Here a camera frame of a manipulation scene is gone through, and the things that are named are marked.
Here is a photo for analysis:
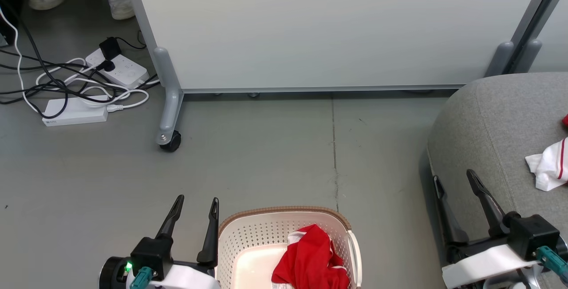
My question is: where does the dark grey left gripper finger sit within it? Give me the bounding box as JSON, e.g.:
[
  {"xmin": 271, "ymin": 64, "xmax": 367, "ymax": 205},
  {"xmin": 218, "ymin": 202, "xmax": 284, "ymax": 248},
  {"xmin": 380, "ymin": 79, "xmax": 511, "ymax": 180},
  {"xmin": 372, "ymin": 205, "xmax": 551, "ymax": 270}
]
[
  {"xmin": 155, "ymin": 194, "xmax": 185, "ymax": 239},
  {"xmin": 197, "ymin": 197, "xmax": 220, "ymax": 267}
]

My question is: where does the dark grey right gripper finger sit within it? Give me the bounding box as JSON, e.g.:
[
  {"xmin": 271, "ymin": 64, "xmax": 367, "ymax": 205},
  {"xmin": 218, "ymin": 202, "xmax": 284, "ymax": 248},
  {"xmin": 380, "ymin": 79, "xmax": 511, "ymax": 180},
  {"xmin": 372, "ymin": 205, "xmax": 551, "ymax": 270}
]
[
  {"xmin": 466, "ymin": 169, "xmax": 507, "ymax": 237},
  {"xmin": 433, "ymin": 175, "xmax": 469, "ymax": 245}
]

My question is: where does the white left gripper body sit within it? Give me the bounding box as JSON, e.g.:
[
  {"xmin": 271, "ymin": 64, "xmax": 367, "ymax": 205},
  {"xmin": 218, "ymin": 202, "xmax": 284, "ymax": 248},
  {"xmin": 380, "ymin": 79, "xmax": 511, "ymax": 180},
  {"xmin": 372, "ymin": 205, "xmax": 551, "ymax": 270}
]
[{"xmin": 99, "ymin": 257, "xmax": 221, "ymax": 289}]

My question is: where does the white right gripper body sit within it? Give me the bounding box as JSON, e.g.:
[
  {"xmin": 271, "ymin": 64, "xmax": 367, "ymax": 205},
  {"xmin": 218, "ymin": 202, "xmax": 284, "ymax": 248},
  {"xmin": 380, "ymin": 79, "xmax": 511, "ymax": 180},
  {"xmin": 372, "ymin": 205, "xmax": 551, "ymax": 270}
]
[{"xmin": 442, "ymin": 232, "xmax": 545, "ymax": 289}]

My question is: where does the red jersey with white sleeve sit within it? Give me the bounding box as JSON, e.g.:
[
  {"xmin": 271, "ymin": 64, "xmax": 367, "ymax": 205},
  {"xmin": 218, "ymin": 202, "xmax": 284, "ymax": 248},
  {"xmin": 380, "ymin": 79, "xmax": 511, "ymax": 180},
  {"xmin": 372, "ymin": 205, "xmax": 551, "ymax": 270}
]
[{"xmin": 525, "ymin": 114, "xmax": 568, "ymax": 192}]

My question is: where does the plain red garment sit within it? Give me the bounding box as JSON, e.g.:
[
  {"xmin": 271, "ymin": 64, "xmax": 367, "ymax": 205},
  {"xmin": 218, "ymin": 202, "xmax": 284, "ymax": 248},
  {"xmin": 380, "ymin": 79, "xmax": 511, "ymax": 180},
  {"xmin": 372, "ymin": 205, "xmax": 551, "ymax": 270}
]
[{"xmin": 272, "ymin": 224, "xmax": 351, "ymax": 289}]

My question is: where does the grey fabric sofa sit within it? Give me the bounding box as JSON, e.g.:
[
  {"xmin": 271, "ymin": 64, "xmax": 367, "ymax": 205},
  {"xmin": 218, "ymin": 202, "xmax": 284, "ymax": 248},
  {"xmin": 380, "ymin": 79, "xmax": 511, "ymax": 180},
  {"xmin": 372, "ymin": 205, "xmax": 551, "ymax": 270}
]
[{"xmin": 427, "ymin": 72, "xmax": 568, "ymax": 289}]

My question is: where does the white perforated laundry basket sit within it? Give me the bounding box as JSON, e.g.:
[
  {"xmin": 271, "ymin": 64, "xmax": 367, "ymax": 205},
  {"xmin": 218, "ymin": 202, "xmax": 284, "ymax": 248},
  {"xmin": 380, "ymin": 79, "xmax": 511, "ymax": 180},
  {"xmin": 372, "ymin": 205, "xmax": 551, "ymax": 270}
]
[{"xmin": 215, "ymin": 206, "xmax": 363, "ymax": 289}]

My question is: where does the black caster wheel of partition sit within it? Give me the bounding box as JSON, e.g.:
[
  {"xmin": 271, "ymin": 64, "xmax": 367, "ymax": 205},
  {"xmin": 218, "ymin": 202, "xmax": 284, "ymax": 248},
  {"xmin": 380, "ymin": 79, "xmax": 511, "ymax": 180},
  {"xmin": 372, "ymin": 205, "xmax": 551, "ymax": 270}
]
[{"xmin": 159, "ymin": 130, "xmax": 182, "ymax": 153}]

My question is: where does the long white power strip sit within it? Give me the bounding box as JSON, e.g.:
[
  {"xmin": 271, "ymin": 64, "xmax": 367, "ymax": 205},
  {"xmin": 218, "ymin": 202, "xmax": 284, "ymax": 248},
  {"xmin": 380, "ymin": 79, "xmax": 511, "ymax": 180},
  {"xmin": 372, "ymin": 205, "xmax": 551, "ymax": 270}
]
[{"xmin": 43, "ymin": 95, "xmax": 109, "ymax": 127}]

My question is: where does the wide white power strip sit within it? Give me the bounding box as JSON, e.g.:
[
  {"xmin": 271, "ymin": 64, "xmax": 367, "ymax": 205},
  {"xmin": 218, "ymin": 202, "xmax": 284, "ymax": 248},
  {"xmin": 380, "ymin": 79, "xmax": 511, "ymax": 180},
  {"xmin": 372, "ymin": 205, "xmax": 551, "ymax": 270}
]
[{"xmin": 85, "ymin": 48, "xmax": 150, "ymax": 90}]

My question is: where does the black power adapter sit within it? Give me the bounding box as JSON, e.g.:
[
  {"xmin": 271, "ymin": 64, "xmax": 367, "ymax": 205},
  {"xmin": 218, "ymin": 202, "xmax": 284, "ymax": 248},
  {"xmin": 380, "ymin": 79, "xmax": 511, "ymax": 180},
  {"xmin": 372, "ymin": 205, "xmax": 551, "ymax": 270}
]
[{"xmin": 99, "ymin": 37, "xmax": 122, "ymax": 60}]

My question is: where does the teal connector left gripper cable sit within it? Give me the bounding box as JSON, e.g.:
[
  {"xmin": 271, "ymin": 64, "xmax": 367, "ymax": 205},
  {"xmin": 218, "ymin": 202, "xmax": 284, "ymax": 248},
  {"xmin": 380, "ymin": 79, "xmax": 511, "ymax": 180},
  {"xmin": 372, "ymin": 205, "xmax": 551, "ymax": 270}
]
[{"xmin": 130, "ymin": 267, "xmax": 154, "ymax": 289}]

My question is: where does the teal connector gripper cable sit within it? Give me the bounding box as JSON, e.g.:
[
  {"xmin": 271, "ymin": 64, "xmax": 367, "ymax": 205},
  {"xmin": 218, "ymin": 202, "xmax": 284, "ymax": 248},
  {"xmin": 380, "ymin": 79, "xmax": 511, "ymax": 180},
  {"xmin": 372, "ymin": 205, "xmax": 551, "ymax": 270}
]
[
  {"xmin": 535, "ymin": 245, "xmax": 568, "ymax": 286},
  {"xmin": 130, "ymin": 267, "xmax": 154, "ymax": 289}
]

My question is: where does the teal connector right gripper cable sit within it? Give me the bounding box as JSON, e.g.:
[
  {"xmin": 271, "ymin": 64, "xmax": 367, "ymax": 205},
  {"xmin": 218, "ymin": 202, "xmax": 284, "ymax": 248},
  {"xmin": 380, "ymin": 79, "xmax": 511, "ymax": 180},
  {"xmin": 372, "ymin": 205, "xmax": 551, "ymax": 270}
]
[{"xmin": 535, "ymin": 245, "xmax": 568, "ymax": 286}]

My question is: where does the thick white power cable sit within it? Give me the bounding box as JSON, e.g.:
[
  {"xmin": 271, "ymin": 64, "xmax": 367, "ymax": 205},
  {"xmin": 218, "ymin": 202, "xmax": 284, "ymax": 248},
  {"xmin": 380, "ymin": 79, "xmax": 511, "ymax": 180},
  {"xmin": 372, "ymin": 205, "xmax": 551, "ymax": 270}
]
[{"xmin": 35, "ymin": 58, "xmax": 150, "ymax": 113}]

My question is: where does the thin black adapter cable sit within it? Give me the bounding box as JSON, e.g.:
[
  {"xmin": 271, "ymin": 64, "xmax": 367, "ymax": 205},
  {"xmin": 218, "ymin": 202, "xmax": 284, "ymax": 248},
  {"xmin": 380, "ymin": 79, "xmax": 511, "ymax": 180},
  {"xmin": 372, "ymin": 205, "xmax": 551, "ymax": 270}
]
[{"xmin": 116, "ymin": 31, "xmax": 147, "ymax": 51}]

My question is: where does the white partition panel grey frame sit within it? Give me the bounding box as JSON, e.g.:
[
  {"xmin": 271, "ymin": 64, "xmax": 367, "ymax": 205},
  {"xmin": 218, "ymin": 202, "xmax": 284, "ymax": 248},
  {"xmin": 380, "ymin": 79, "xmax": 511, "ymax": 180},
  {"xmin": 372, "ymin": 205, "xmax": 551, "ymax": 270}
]
[
  {"xmin": 510, "ymin": 0, "xmax": 568, "ymax": 75},
  {"xmin": 120, "ymin": 0, "xmax": 560, "ymax": 146}
]

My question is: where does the black power cable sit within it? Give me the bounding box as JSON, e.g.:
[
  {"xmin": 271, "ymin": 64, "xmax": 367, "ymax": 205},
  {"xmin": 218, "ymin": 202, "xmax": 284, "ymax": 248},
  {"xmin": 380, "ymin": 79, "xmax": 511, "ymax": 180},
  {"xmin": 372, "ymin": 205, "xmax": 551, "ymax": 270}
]
[
  {"xmin": 13, "ymin": 0, "xmax": 71, "ymax": 119},
  {"xmin": 0, "ymin": 49, "xmax": 107, "ymax": 105}
]

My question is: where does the thin white cable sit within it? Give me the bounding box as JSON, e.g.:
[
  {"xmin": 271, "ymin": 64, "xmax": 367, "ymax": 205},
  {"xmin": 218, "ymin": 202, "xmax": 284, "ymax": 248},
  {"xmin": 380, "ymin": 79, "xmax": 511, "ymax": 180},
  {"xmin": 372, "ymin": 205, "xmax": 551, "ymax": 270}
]
[{"xmin": 0, "ymin": 7, "xmax": 46, "ymax": 117}]

